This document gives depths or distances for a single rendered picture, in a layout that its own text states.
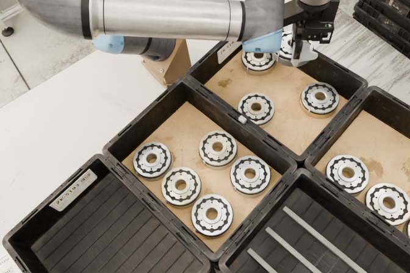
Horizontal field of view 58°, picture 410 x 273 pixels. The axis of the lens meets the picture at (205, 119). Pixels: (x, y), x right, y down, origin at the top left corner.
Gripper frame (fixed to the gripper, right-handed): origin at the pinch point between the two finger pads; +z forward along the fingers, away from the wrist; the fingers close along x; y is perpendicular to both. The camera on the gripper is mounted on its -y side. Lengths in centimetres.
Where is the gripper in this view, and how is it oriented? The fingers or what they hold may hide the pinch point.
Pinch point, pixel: (292, 55)
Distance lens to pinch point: 97.5
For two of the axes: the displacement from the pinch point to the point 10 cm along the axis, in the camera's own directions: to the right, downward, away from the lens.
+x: 0.8, -8.8, 4.7
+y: 9.9, 0.3, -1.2
